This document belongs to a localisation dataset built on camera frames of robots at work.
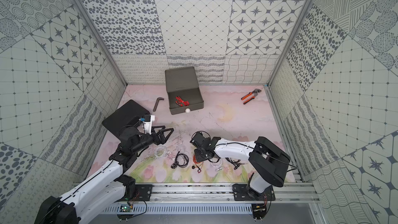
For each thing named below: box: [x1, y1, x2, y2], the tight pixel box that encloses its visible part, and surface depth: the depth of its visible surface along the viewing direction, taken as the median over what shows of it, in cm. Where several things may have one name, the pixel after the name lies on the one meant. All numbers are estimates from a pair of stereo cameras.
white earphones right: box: [210, 158, 223, 172], surface depth 83 cm
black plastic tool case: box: [101, 99, 151, 137], surface depth 100 cm
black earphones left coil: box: [170, 150, 190, 170], surface depth 85 cm
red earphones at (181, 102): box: [175, 95, 191, 107], surface depth 92 cm
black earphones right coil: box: [224, 157, 247, 171], surface depth 85 cm
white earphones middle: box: [176, 140, 187, 153], surface depth 90 cm
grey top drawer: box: [167, 87, 205, 115], surface depth 92 cm
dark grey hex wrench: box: [152, 96, 165, 112], surface depth 113 cm
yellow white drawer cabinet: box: [164, 66, 204, 103], surface depth 95 cm
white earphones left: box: [154, 145, 174, 161], surface depth 88 cm
